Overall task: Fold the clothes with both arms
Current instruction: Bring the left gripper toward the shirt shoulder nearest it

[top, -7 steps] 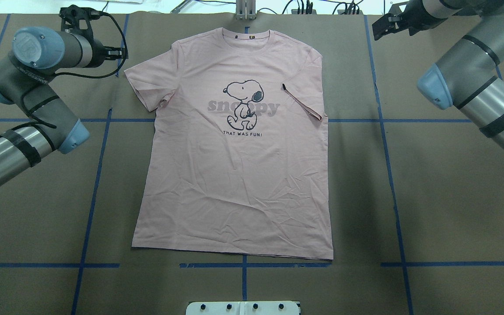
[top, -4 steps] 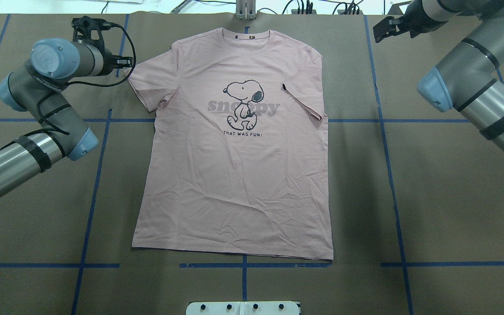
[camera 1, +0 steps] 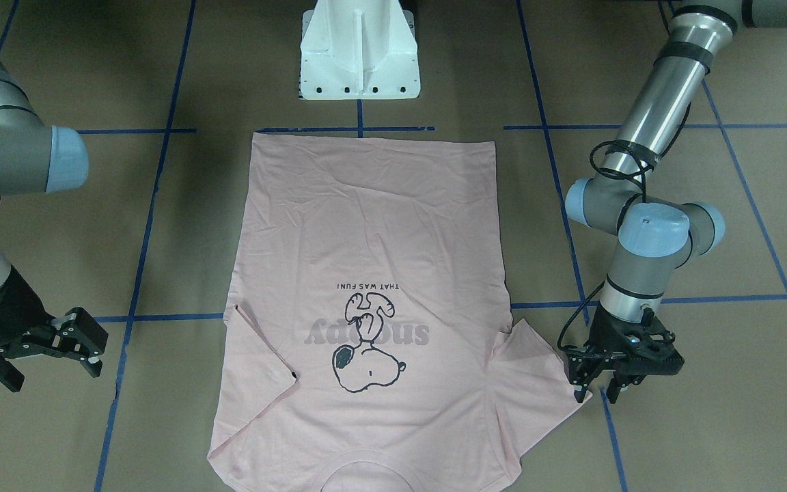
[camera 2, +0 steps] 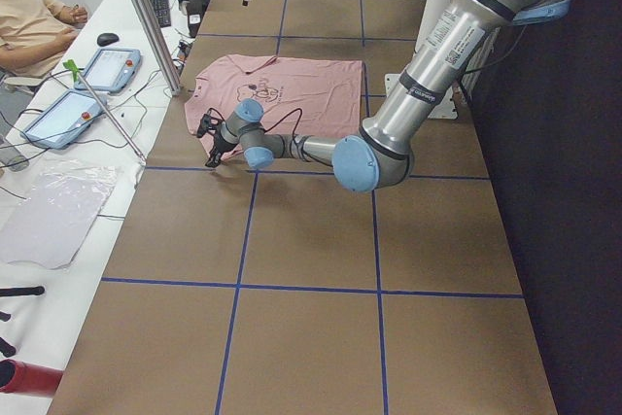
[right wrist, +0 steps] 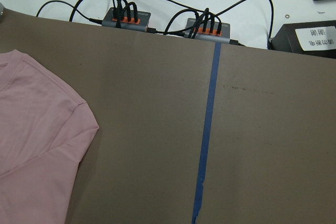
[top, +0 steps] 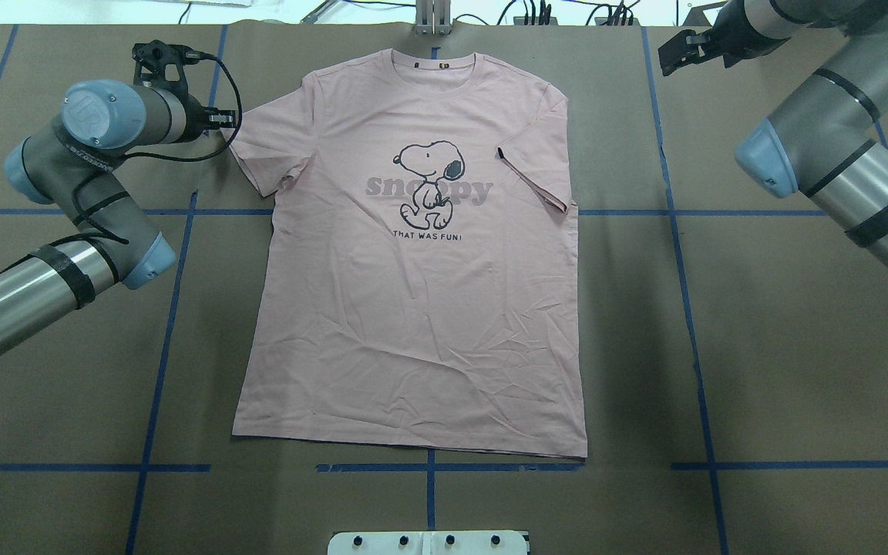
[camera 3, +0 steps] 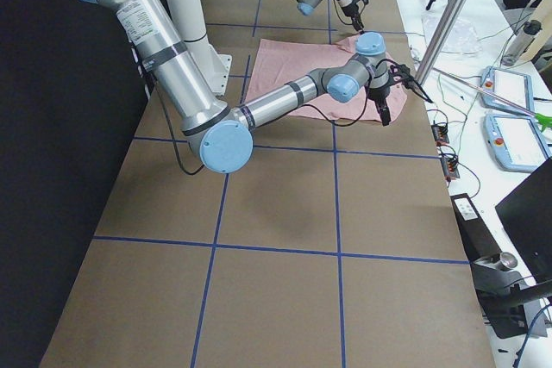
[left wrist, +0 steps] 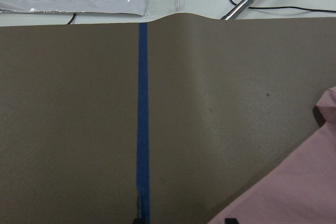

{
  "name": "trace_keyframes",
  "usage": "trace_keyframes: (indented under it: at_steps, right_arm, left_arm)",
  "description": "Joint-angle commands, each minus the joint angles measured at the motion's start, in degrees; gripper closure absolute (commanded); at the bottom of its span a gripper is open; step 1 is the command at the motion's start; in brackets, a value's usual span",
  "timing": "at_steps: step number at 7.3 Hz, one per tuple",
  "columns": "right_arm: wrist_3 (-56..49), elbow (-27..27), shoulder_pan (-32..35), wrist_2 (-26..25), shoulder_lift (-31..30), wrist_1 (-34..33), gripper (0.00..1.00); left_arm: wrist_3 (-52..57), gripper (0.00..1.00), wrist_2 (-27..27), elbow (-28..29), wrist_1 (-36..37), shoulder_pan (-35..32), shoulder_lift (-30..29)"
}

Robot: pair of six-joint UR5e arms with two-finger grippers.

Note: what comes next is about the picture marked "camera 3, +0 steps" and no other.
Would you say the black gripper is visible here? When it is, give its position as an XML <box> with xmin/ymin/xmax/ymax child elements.
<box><xmin>343</xmin><ymin>1</ymin><xmax>364</xmax><ymax>31</ymax></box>
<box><xmin>369</xmin><ymin>86</ymin><xmax>391</xmax><ymax>126</ymax></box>

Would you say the pink Snoopy t-shirt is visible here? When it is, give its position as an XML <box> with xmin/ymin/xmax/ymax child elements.
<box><xmin>243</xmin><ymin>32</ymin><xmax>408</xmax><ymax>125</ymax></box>

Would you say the grey USB hub far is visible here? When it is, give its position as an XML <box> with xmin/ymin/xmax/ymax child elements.
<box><xmin>430</xmin><ymin>123</ymin><xmax>449</xmax><ymax>146</ymax></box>

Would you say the grey usb hub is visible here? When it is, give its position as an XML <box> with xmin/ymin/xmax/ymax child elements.
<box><xmin>430</xmin><ymin>123</ymin><xmax>449</xmax><ymax>146</ymax></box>
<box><xmin>440</xmin><ymin>153</ymin><xmax>460</xmax><ymax>183</ymax></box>

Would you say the grey USB hub near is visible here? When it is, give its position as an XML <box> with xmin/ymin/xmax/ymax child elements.
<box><xmin>440</xmin><ymin>153</ymin><xmax>460</xmax><ymax>183</ymax></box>

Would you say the clear plastic bag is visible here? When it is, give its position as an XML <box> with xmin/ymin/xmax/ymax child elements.
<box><xmin>421</xmin><ymin>13</ymin><xmax>482</xmax><ymax>54</ymax></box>

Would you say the far teach pendant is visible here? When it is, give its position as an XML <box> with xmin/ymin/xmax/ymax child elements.
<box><xmin>480</xmin><ymin>66</ymin><xmax>534</xmax><ymax>111</ymax></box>

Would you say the teach pendant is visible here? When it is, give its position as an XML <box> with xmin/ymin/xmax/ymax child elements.
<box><xmin>480</xmin><ymin>66</ymin><xmax>534</xmax><ymax>111</ymax></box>
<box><xmin>483</xmin><ymin>114</ymin><xmax>551</xmax><ymax>173</ymax></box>

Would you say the near teach pendant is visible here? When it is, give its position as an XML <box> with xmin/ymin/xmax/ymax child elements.
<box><xmin>483</xmin><ymin>114</ymin><xmax>551</xmax><ymax>173</ymax></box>

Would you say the clear water bottle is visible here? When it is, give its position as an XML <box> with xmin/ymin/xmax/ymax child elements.
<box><xmin>501</xmin><ymin>20</ymin><xmax>542</xmax><ymax>66</ymax></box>

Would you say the metal rod with green clip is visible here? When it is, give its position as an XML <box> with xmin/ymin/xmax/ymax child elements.
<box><xmin>432</xmin><ymin>67</ymin><xmax>551</xmax><ymax>132</ymax></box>

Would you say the black power box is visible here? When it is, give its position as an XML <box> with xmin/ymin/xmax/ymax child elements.
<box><xmin>450</xmin><ymin>193</ymin><xmax>502</xmax><ymax>262</ymax></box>

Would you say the black monitor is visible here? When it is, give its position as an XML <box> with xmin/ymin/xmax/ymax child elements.
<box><xmin>495</xmin><ymin>159</ymin><xmax>552</xmax><ymax>282</ymax></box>

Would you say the metal cylinder cup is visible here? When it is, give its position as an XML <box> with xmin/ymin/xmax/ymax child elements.
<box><xmin>497</xmin><ymin>252</ymin><xmax>518</xmax><ymax>271</ymax></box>

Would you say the aluminium frame post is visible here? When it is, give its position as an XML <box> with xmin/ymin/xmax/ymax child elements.
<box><xmin>416</xmin><ymin>0</ymin><xmax>467</xmax><ymax>84</ymax></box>

